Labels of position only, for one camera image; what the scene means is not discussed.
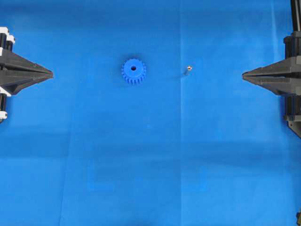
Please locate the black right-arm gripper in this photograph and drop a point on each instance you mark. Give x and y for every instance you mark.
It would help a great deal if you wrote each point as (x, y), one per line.
(281, 86)

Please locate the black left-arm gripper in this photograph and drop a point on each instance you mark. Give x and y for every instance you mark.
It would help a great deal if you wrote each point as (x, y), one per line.
(10, 60)

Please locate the blue-grey cylindrical shaft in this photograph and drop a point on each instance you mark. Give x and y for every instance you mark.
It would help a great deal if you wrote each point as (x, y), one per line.
(188, 70)

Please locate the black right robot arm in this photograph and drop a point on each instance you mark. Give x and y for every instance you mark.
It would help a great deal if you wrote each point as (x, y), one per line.
(296, 21)

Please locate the blue plastic small gear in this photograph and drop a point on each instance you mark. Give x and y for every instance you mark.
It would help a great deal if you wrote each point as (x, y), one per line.
(133, 71)

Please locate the blue table mat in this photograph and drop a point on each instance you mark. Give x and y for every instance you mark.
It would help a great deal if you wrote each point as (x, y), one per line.
(85, 148)

